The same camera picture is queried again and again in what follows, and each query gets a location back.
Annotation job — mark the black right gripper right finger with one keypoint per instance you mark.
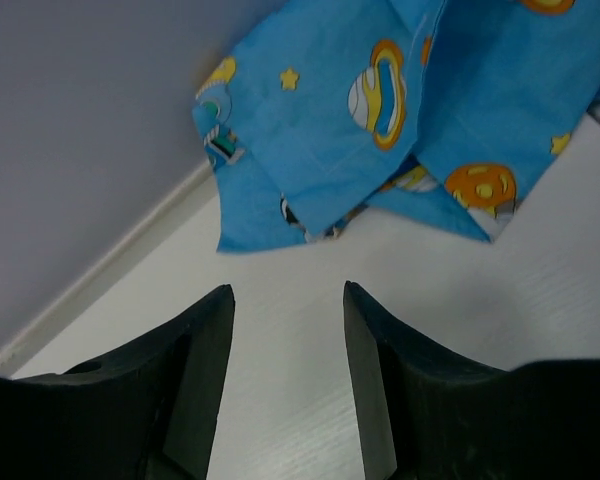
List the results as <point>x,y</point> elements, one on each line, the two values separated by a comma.
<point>426,412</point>

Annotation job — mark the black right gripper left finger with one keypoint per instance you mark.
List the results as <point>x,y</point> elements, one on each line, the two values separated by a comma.
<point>145,410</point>

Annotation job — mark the blue space-print cloth placemat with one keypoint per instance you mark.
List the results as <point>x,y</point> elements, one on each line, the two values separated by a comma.
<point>446,112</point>

